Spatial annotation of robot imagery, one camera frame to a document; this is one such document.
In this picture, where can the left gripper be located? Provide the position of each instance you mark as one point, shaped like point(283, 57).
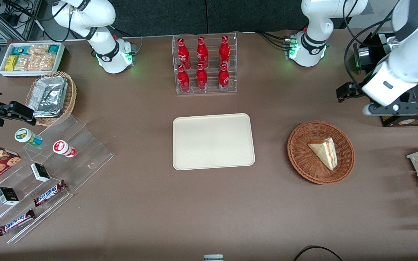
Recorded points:
point(354, 91)

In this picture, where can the triangular sandwich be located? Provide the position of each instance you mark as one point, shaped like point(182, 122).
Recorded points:
point(324, 152)

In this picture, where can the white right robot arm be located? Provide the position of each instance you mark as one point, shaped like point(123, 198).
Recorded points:
point(103, 40)

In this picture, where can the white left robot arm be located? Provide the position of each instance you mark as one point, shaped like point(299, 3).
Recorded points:
point(318, 21)

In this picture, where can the light tan wicker basket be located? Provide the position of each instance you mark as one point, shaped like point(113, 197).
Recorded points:
point(72, 94)

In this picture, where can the brown round wicker basket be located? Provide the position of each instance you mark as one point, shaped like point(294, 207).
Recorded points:
point(303, 163)

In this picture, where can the beige plastic tray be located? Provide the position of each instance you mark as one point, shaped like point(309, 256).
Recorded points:
point(212, 141)

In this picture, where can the green lid yogurt cup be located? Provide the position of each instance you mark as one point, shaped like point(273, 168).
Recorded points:
point(27, 137)

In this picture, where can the silver foil container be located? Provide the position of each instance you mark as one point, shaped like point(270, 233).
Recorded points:
point(47, 96)

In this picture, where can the clear cracker packet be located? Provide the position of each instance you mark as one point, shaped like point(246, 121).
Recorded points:
point(38, 49)
point(22, 62)
point(42, 62)

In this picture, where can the yellow snack pack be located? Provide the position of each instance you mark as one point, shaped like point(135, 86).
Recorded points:
point(11, 63)

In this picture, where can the red lid yogurt cup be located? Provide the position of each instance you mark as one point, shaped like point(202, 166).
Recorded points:
point(63, 148)

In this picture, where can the small black box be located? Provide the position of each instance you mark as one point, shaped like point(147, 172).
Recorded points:
point(40, 172)
point(7, 195)

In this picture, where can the teal snack pack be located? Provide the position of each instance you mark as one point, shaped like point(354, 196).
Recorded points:
point(53, 49)
point(19, 50)

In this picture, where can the white rectangular snack bin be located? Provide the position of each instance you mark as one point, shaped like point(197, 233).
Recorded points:
point(61, 50)

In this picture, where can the clear acrylic stepped stand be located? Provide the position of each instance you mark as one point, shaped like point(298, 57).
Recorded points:
point(85, 156)

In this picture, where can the brown snickers bar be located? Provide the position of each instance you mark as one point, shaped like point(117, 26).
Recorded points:
point(16, 222)
point(49, 193)

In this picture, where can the red cola bottle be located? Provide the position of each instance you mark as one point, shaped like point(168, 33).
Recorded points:
point(183, 52)
point(201, 79)
point(183, 80)
point(224, 79)
point(202, 52)
point(224, 50)

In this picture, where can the clear acrylic bottle rack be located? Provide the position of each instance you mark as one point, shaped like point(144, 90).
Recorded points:
point(230, 43)

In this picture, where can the small grey box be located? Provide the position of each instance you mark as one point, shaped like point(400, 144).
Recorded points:
point(213, 257)

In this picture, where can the aluminium frame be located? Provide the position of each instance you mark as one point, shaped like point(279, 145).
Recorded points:
point(20, 25)

